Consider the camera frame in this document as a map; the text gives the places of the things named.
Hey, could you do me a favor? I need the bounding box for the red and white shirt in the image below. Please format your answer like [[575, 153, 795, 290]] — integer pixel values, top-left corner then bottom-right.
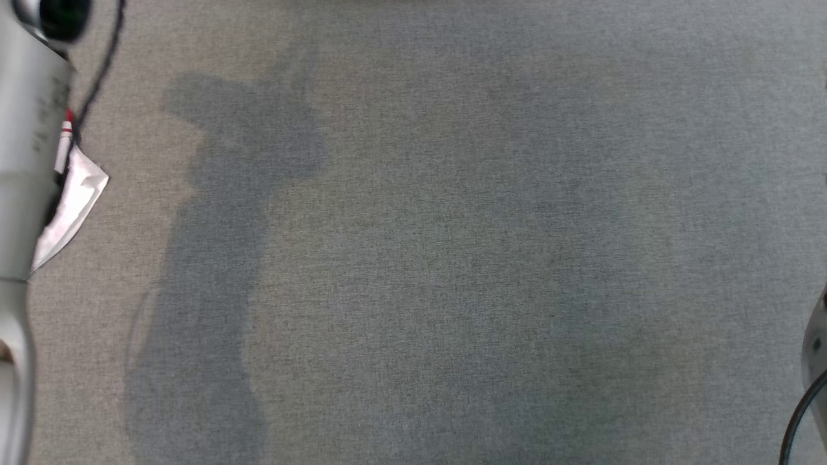
[[31, 110, 109, 272]]

